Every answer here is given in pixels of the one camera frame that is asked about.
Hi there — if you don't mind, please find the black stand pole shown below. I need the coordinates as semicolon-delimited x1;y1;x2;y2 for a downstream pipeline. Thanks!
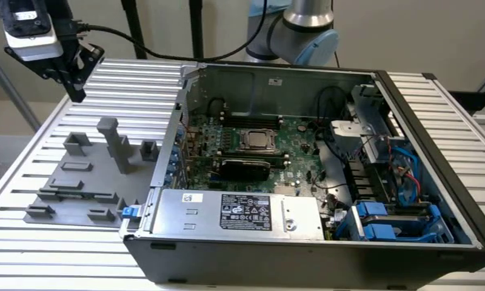
188;0;206;60
120;0;150;60

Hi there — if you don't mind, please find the blue data wire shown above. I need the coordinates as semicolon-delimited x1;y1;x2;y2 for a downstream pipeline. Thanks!
391;144;423;210

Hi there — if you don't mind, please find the short black looped wire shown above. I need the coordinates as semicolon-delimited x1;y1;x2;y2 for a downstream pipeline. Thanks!
208;96;228;116

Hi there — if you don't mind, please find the green RAM stick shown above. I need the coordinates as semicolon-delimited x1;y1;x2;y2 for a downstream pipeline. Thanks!
39;189;115;201

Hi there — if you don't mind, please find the black sleeved camera cable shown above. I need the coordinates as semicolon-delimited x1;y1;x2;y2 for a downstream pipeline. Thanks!
70;19;252;61

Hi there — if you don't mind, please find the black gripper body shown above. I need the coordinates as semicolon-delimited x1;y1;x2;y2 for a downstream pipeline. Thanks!
6;0;86;80

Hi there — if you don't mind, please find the silver metal drive cage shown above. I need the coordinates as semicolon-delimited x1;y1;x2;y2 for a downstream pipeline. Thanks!
330;84;407;166

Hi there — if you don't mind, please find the green motherboard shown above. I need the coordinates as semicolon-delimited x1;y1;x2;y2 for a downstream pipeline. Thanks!
180;114;351;199

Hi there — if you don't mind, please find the silver power supply unit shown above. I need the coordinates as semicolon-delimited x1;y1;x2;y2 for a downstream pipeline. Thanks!
144;189;326;241

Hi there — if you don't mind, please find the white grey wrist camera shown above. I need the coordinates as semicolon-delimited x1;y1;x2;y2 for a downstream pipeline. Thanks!
0;0;66;62

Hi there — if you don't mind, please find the black looped power wire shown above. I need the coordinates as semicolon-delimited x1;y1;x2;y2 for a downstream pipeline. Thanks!
316;85;351;122

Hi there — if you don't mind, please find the silver CPU in socket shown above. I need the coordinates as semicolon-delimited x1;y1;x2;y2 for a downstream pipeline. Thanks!
235;128;282;152

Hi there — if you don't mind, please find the grey parts rack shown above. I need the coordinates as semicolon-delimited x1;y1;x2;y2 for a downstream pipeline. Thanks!
23;116;164;229

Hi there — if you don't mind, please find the black RAM slot bank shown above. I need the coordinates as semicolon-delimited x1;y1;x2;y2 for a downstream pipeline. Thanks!
216;150;291;167
222;116;286;127

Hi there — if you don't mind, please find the black open PC case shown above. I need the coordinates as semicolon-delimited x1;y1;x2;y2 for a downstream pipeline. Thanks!
123;60;485;284

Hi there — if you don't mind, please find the red wire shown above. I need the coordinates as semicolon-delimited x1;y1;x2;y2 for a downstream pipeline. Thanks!
403;169;426;202

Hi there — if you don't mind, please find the blue case latch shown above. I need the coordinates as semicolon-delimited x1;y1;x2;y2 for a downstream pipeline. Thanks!
120;205;142;219

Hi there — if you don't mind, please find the blue disk bay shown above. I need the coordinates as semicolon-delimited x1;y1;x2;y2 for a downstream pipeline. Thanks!
335;199;452;244

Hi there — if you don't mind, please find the black block behind table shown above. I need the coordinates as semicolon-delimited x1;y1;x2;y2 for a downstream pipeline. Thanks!
447;90;485;113

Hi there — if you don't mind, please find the black graphics card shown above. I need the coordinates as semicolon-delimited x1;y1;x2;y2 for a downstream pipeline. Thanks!
218;158;272;182

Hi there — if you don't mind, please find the grey aluminium frame post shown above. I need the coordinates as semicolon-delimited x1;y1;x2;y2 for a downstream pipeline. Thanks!
0;41;43;133

